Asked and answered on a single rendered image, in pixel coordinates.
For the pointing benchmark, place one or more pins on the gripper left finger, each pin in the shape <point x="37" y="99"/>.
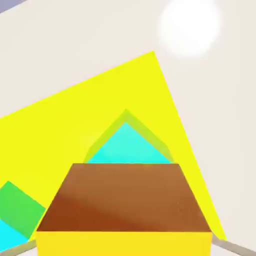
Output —
<point x="22" y="249"/>

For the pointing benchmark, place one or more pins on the small green cube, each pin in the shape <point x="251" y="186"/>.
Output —
<point x="18" y="206"/>

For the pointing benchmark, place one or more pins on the small yellow cube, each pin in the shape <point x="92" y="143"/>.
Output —
<point x="124" y="200"/>

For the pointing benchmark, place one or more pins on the large yellow box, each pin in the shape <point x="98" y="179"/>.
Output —
<point x="60" y="130"/>

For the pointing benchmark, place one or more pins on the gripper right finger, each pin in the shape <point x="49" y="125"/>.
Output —
<point x="230" y="246"/>

